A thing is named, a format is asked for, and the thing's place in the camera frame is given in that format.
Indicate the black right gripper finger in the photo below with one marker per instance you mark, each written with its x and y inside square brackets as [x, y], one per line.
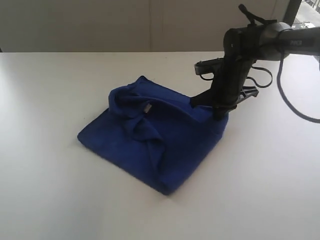
[203, 99]
[219, 112]

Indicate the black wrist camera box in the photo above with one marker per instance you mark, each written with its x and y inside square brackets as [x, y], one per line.
[208, 66]

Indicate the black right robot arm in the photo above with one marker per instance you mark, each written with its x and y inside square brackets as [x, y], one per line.
[273, 41]

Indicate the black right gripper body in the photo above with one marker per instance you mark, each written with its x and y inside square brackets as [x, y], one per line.
[229, 75]

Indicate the blue microfiber towel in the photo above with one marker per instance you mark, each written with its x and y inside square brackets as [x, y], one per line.
[153, 133]

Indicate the dark window frame post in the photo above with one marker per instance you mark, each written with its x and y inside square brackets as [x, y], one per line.
[291, 11]

